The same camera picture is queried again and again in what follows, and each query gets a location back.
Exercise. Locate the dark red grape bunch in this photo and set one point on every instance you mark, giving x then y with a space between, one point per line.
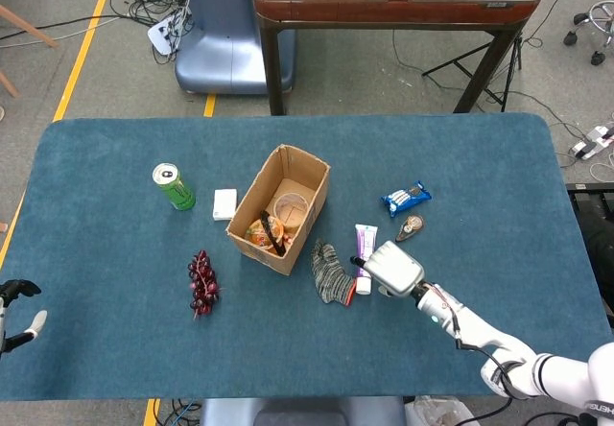
204 282

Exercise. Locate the black tripod stand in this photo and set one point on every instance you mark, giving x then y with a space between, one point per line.
519 56

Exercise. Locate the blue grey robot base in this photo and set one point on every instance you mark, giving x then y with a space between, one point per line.
225 37

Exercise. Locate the grey striped knit glove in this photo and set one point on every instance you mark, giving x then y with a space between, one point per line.
328 277

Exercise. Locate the wooden easel frame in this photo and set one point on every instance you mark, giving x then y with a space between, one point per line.
29 28

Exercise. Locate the purple white tube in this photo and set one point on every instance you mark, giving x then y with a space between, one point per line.
365 241

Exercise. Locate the white power strip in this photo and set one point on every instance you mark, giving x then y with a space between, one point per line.
587 145
160 37

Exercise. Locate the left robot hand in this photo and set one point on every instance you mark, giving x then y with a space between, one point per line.
19 287

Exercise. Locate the blue felt table cover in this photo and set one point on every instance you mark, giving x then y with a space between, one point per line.
336 349

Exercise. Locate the orange jelly cup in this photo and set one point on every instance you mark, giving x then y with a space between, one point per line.
256 236

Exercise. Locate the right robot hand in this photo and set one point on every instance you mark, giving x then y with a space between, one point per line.
395 267

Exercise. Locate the black hair band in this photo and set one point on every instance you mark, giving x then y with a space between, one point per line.
273 239

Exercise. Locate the blue snack packet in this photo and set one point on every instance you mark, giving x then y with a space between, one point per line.
405 198

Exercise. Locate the black equipment case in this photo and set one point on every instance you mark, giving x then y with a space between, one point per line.
595 224

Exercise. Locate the chrome wheeled stool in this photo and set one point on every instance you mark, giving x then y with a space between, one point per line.
570 38

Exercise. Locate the open cardboard box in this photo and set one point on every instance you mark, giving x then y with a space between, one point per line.
261 255

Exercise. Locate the small white box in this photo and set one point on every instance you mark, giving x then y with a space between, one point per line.
224 204

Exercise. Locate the clear plastic bag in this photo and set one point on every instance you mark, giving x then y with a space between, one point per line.
441 414

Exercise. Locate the brown mahjong table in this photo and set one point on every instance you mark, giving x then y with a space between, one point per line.
384 11

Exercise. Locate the green drink can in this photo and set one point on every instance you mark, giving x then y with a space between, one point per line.
180 193

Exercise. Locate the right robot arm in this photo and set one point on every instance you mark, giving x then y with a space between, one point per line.
479 330

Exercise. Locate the grey robot torso base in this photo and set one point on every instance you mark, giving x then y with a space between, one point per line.
297 414

